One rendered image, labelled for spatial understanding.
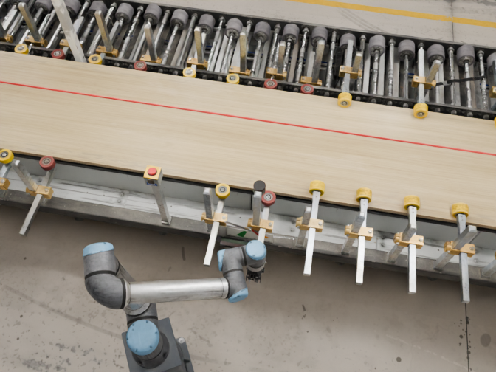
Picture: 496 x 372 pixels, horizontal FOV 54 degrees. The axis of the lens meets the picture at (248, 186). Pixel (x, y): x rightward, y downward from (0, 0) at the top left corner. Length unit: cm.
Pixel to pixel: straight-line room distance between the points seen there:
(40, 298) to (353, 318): 208
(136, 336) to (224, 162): 102
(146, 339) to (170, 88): 150
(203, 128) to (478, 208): 158
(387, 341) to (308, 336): 51
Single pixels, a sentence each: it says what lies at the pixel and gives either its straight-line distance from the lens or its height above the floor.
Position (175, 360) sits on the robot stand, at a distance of 263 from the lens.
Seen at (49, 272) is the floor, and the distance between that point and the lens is 363.
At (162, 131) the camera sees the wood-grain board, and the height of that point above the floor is 90.
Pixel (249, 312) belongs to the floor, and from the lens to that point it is 329.
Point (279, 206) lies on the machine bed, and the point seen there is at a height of 72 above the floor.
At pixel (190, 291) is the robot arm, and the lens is 200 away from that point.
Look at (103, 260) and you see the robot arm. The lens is 193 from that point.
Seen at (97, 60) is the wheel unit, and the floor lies 90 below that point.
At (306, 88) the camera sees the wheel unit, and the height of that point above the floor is 91.
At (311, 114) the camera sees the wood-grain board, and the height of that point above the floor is 90.
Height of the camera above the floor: 317
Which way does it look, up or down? 59 degrees down
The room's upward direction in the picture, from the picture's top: 1 degrees clockwise
